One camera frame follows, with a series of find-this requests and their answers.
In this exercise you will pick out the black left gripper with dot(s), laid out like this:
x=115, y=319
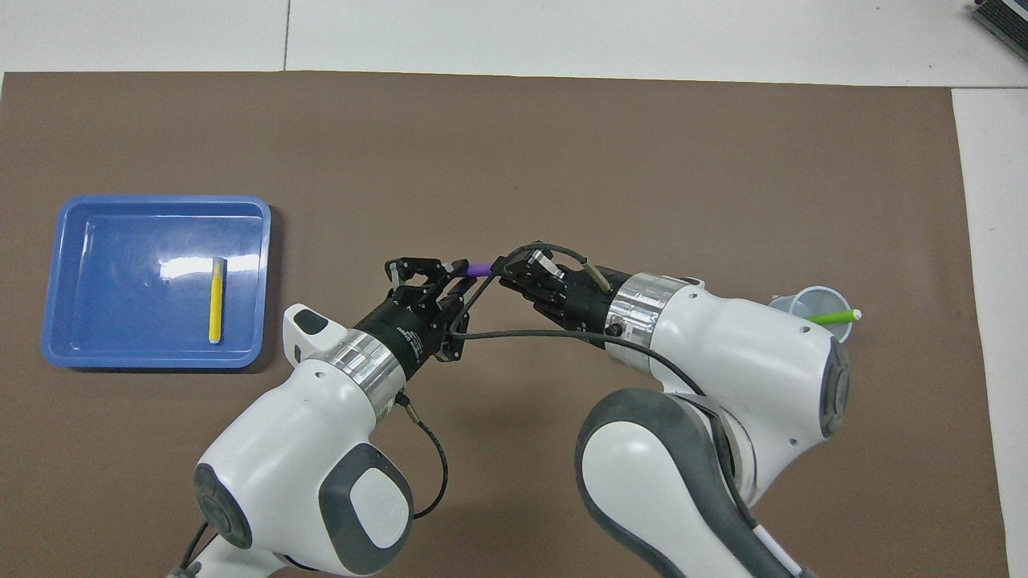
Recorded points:
x=405, y=333

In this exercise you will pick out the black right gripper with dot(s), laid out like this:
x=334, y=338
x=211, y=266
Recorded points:
x=578, y=301

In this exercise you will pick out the purple marker pen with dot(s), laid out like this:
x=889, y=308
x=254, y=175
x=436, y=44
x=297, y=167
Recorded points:
x=480, y=270

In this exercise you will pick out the yellow marker pen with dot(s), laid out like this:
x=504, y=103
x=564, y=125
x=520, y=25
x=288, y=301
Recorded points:
x=217, y=305

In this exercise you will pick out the green marker pen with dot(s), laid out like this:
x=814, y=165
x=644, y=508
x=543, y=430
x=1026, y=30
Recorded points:
x=835, y=317

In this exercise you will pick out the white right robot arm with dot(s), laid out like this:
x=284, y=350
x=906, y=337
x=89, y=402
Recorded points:
x=747, y=377

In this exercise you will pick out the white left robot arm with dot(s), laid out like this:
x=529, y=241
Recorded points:
x=281, y=449

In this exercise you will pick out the blue plastic tray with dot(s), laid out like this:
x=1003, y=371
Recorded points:
x=120, y=289

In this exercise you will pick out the brown table mat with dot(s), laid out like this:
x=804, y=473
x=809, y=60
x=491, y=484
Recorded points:
x=514, y=160

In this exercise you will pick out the clear plastic cup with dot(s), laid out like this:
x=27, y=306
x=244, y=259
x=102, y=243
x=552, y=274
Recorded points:
x=819, y=299

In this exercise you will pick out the grey striped device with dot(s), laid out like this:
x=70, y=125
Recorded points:
x=1004, y=16

